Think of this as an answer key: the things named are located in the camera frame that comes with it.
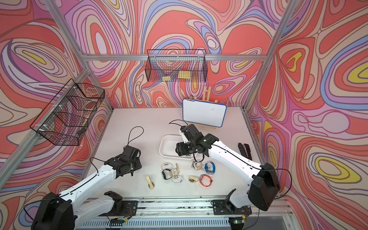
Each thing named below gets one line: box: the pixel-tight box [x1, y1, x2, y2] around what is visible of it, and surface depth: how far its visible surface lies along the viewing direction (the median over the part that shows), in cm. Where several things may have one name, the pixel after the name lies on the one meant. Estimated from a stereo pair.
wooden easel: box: [187, 85, 219, 130], surface depth 90 cm
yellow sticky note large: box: [177, 70, 191, 80], surface depth 92 cm
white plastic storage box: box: [159, 134, 195, 160], surface depth 97 cm
